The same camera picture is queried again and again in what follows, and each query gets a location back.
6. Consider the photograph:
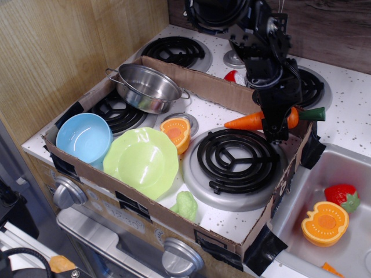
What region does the silver oven knob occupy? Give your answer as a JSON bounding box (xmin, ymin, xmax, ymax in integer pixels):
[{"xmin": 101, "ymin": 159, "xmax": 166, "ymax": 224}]
[
  {"xmin": 162, "ymin": 237, "xmax": 205, "ymax": 277},
  {"xmin": 53, "ymin": 176, "xmax": 88, "ymax": 210}
]

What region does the light blue plastic bowl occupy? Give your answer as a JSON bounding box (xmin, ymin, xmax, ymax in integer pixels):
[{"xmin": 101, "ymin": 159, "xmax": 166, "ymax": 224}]
[{"xmin": 56, "ymin": 113, "xmax": 114, "ymax": 170}]

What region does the silver metal pot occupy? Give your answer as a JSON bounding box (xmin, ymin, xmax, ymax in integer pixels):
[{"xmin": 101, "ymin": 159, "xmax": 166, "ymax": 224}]
[{"xmin": 105, "ymin": 64, "xmax": 190, "ymax": 115}]

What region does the silver metal sink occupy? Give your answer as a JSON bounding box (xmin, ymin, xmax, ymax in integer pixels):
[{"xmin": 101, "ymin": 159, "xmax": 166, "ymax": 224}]
[{"xmin": 264, "ymin": 144, "xmax": 370, "ymax": 277}]

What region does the left silver oven knob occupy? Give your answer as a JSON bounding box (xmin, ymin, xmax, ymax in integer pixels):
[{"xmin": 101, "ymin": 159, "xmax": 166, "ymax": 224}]
[{"xmin": 53, "ymin": 176, "xmax": 88, "ymax": 210}]

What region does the black cable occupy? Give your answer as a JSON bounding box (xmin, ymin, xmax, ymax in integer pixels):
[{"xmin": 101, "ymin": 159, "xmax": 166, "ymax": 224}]
[{"xmin": 0, "ymin": 247, "xmax": 53, "ymax": 278}]

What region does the light green plastic plate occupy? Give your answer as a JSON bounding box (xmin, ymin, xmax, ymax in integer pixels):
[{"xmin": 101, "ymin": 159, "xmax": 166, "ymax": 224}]
[{"xmin": 103, "ymin": 127, "xmax": 179, "ymax": 200}]

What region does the back right black burner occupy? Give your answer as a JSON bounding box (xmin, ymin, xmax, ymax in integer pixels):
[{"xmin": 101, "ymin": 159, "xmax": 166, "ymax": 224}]
[{"xmin": 297, "ymin": 66, "xmax": 333, "ymax": 121}]

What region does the front left black burner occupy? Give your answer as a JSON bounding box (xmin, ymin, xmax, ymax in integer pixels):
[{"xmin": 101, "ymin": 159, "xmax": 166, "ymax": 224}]
[{"xmin": 88, "ymin": 89, "xmax": 158, "ymax": 137}]

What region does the silver oven door handle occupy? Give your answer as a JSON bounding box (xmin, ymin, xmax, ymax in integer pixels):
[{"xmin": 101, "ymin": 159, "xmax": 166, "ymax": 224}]
[{"xmin": 56, "ymin": 207, "xmax": 169, "ymax": 277}]

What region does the front right black burner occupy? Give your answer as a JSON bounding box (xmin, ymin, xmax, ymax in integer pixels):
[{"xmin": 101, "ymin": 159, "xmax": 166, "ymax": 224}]
[{"xmin": 182, "ymin": 128, "xmax": 288, "ymax": 212}]

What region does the orange toy carrot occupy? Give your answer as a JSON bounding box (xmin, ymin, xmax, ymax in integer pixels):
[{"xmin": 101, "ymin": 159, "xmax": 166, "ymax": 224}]
[{"xmin": 224, "ymin": 107, "xmax": 326, "ymax": 130}]

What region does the back left black burner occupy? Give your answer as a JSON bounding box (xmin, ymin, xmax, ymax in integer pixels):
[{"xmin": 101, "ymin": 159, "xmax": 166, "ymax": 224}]
[{"xmin": 136, "ymin": 36, "xmax": 213, "ymax": 73}]

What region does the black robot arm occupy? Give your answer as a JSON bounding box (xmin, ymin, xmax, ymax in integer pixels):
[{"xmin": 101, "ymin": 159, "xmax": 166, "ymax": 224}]
[{"xmin": 185, "ymin": 1, "xmax": 303, "ymax": 143}]

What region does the right silver oven knob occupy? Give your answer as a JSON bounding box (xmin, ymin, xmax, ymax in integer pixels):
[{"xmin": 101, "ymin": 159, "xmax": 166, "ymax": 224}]
[{"xmin": 162, "ymin": 237, "xmax": 205, "ymax": 277}]

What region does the red toy strawberry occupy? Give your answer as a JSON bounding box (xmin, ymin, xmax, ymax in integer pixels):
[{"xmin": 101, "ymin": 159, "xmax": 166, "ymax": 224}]
[{"xmin": 324, "ymin": 184, "xmax": 361, "ymax": 214}]

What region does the brown cardboard fence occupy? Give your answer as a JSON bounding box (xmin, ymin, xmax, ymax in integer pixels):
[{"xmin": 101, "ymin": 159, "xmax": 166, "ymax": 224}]
[{"xmin": 42, "ymin": 55, "xmax": 327, "ymax": 276}]

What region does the orange toy piece in sink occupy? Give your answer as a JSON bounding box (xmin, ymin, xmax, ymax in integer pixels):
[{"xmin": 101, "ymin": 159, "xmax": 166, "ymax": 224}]
[{"xmin": 321, "ymin": 262, "xmax": 344, "ymax": 278}]

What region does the orange half on stove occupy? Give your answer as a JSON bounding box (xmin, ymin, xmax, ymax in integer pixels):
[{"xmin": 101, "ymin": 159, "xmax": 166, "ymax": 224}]
[{"xmin": 160, "ymin": 118, "xmax": 191, "ymax": 155}]

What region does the orange half in sink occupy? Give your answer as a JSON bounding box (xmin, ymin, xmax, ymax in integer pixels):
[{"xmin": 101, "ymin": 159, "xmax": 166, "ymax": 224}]
[{"xmin": 301, "ymin": 201, "xmax": 350, "ymax": 247}]

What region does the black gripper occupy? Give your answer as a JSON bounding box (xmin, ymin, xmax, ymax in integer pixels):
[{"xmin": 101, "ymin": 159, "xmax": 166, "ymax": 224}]
[{"xmin": 253, "ymin": 59, "xmax": 302, "ymax": 142}]

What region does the red white toy mushroom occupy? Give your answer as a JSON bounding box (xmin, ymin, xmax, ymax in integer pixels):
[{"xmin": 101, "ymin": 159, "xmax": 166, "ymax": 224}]
[{"xmin": 224, "ymin": 70, "xmax": 247, "ymax": 87}]

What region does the silver stovetop knob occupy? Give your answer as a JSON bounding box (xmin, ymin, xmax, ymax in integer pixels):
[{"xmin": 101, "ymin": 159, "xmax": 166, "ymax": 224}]
[{"xmin": 223, "ymin": 50, "xmax": 245, "ymax": 69}]

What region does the green toy broccoli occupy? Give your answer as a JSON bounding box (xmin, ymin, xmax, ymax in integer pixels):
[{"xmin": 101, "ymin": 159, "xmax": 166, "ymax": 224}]
[{"xmin": 170, "ymin": 191, "xmax": 198, "ymax": 222}]

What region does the black burner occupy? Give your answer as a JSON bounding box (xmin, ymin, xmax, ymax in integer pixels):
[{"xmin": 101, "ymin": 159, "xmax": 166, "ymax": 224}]
[
  {"xmin": 182, "ymin": 128, "xmax": 288, "ymax": 212},
  {"xmin": 136, "ymin": 36, "xmax": 213, "ymax": 73},
  {"xmin": 88, "ymin": 89, "xmax": 158, "ymax": 137},
  {"xmin": 297, "ymin": 66, "xmax": 333, "ymax": 121}
]

